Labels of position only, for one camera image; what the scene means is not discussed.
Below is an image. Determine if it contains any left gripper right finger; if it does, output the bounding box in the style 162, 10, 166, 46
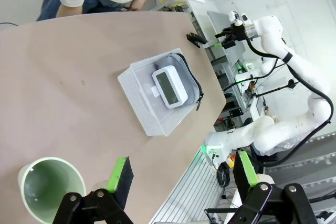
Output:
230, 152, 320, 224

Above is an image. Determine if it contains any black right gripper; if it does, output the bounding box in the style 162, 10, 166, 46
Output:
214, 22, 249, 49

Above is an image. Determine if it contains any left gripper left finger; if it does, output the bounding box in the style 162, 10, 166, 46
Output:
52, 156, 134, 224

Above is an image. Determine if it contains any pale green cup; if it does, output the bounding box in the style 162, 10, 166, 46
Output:
17, 157, 87, 224

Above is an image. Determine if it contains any white digital clock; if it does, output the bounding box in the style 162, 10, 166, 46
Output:
150, 65, 188, 109

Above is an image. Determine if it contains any white perforated plastic basket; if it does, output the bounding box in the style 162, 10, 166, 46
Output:
117, 48, 203, 137

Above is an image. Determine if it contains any person's left hand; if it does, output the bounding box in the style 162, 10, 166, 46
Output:
130, 0, 148, 12

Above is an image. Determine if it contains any person's right hand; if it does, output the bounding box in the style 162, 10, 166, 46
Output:
56, 5, 83, 18

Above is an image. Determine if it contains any white rounded gripper fitting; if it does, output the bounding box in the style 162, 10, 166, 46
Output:
257, 173, 276, 187

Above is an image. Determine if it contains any metal equipment rack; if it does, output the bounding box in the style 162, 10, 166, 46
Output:
187, 0, 254, 130

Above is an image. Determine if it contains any black table clamp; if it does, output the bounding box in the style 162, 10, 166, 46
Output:
186, 32, 208, 49

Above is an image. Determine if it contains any black boom rod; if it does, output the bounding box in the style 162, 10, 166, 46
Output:
253, 78, 300, 98

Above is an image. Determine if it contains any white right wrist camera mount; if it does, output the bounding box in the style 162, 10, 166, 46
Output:
227, 10, 249, 27

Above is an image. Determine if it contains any aluminium slotted base plate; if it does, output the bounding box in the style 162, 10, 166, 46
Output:
152, 153, 238, 224

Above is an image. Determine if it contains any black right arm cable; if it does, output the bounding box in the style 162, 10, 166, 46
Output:
245, 36, 334, 168

